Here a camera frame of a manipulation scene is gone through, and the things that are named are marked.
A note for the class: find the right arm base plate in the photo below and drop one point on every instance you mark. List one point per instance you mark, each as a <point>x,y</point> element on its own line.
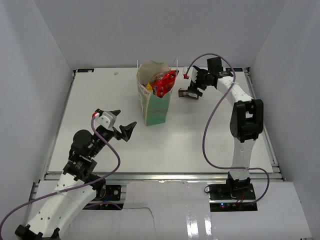
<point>222,201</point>

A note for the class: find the red cookie snack bag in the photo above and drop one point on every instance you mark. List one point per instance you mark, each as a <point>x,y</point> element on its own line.
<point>163,83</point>

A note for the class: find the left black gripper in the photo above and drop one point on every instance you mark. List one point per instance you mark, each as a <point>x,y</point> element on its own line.
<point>126,130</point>

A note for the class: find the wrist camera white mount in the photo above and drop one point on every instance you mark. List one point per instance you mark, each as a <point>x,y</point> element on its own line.
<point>190,74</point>
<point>106,119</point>

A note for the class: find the blue label corner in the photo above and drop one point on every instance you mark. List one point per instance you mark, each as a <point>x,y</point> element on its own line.
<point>236,69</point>
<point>85,70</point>

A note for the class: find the aluminium front rail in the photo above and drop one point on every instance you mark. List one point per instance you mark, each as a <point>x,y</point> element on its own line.
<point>174,177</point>

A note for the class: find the yellow bar wrapper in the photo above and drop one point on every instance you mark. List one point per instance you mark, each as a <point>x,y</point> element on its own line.
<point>149,87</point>

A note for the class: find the green white paper bag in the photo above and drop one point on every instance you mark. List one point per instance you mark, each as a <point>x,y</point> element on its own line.
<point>154,109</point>

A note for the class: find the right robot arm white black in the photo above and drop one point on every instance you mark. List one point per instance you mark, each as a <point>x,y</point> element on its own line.
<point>246,121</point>

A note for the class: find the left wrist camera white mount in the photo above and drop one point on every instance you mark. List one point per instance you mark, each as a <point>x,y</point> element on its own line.
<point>106,119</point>

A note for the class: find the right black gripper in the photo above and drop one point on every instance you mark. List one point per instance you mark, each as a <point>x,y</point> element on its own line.
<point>193,86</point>

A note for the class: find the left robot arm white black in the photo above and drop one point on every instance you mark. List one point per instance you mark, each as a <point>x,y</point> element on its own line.
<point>77,185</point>

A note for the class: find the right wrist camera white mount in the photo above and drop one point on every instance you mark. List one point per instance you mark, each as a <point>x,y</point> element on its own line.
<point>190,74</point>

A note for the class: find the blue label right corner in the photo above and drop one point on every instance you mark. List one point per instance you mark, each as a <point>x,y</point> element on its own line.
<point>236,69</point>

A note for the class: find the brown bar wrapper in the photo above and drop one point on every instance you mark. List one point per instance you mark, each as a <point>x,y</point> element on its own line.
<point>187,94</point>

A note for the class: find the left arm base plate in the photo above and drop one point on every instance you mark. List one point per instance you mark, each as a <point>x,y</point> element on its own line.
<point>109,193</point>

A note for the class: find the blue label left corner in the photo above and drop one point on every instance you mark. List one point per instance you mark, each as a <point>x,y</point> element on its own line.
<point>85,70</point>

